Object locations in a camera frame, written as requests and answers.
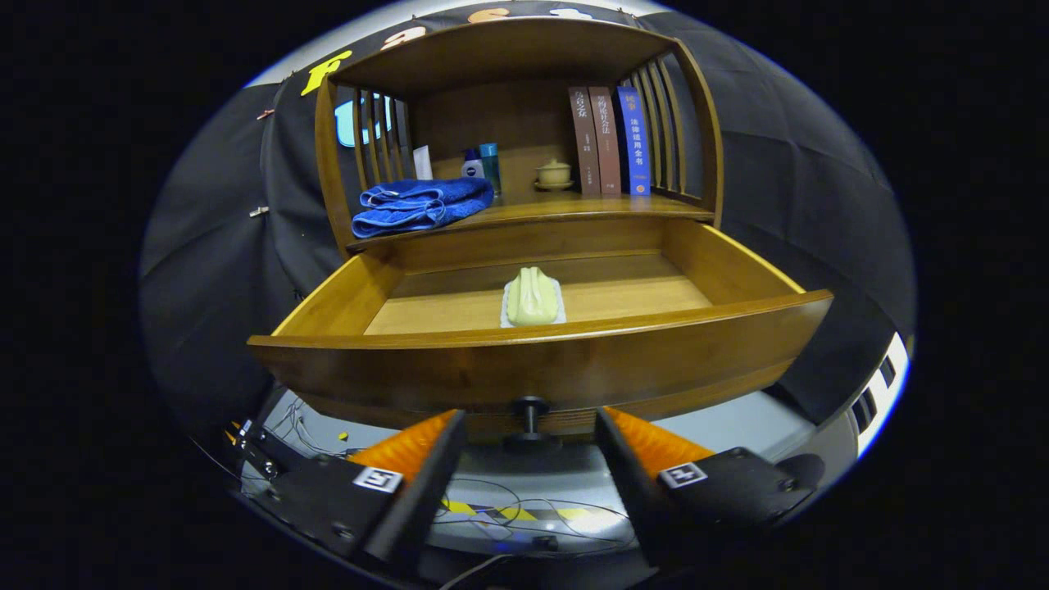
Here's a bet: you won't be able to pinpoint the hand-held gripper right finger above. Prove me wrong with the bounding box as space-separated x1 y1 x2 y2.
594 407 816 566

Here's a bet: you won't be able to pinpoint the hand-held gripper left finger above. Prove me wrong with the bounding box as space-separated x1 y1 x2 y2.
234 410 468 574

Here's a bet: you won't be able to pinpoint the brown wooden drawer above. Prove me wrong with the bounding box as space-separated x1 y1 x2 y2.
247 217 834 452

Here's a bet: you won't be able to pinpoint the green-handled white sponge brush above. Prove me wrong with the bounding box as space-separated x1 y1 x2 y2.
501 266 567 329

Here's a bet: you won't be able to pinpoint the wooden countertop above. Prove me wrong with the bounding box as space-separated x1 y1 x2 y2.
348 193 714 247

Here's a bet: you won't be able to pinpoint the brown wooden cabinet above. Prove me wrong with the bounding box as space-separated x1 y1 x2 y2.
316 16 726 255

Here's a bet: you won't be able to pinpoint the yellow and black floor tape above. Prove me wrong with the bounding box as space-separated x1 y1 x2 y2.
443 498 593 524

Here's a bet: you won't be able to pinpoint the folded blue towel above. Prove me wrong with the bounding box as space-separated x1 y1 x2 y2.
352 177 495 239

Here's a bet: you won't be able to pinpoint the beige lidded teacup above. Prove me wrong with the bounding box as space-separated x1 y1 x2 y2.
534 158 574 192

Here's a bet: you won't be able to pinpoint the blue book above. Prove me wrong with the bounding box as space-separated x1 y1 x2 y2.
615 85 652 197

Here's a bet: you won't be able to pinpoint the reddish brown book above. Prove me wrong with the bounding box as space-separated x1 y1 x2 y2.
588 86 623 196

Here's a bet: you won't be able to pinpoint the dark brown book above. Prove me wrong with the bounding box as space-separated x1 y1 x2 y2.
568 86 602 196

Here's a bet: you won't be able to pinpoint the thin floor cables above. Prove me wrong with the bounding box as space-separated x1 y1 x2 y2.
434 478 640 558

